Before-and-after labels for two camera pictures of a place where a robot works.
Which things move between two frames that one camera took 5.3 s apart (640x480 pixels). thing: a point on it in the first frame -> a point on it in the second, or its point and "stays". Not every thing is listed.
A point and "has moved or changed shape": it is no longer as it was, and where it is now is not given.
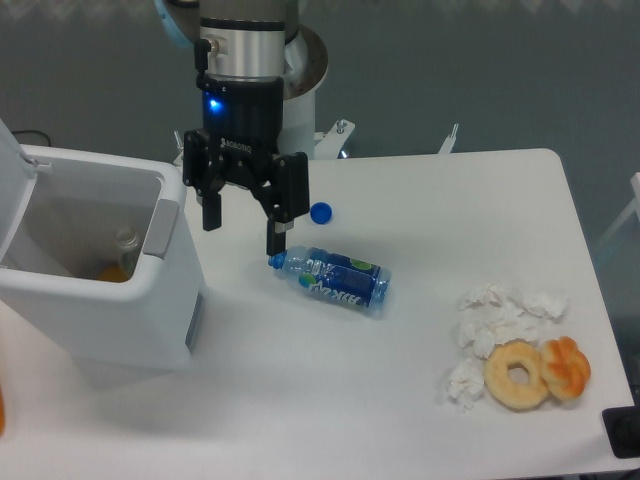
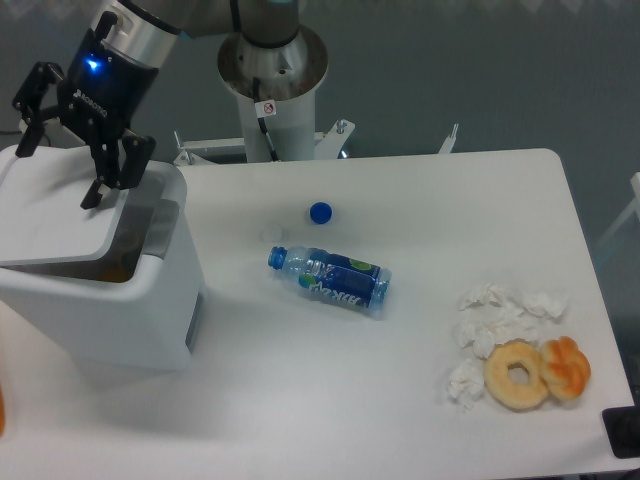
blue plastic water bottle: x=336 y=274 stays
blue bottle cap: x=321 y=212 stays
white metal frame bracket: x=331 y=142 stays
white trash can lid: x=18 y=176 has moved or changed shape
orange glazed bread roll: x=566 y=369 stays
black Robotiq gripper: x=242 y=124 -> x=100 y=90
